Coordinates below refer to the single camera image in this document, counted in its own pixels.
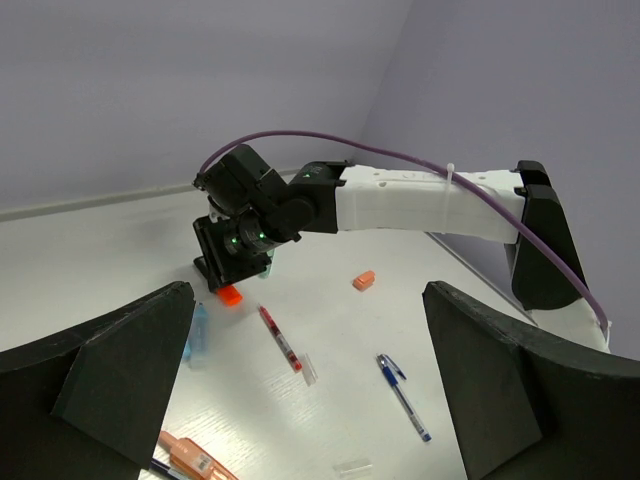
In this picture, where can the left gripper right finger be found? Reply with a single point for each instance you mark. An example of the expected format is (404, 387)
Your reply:
(527, 404)

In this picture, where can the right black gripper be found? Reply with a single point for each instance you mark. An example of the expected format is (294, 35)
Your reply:
(250, 215)

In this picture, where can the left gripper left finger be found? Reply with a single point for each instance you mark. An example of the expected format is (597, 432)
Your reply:
(88, 402)

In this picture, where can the black orange-capped highlighter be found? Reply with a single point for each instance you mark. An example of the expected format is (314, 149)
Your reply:
(229, 296)

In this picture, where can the light blue highlighter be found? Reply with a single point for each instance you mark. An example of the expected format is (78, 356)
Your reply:
(196, 346)

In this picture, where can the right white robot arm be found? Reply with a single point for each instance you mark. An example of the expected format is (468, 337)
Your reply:
(517, 208)

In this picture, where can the purple gel pen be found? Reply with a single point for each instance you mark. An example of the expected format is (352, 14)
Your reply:
(163, 470)

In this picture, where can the red gel pen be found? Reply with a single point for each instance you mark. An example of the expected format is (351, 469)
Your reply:
(281, 341)

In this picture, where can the small orange cap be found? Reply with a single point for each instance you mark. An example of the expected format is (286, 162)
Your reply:
(364, 281)

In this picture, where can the blue ballpoint pen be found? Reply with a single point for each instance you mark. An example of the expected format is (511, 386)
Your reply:
(392, 373)

